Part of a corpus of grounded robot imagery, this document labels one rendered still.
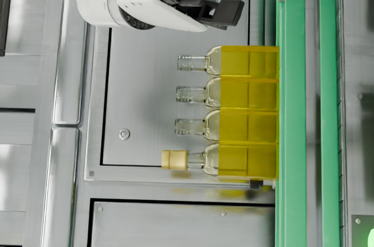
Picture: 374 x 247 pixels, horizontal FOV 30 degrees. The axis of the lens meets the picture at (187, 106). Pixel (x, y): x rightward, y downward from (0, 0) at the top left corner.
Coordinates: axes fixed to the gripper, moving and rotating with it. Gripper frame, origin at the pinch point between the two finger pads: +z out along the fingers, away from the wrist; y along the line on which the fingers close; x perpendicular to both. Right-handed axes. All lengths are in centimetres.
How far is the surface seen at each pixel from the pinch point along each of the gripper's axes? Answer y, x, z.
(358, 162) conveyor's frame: 35.7, 9.1, -1.7
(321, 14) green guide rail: 30.0, -11.6, -13.3
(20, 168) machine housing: 15, 29, -63
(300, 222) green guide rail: 32.3, 20.4, -5.4
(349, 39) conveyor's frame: 32.4, -8.6, -8.0
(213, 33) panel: 35, -9, -45
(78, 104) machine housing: 18, 14, -57
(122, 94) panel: 24, 9, -52
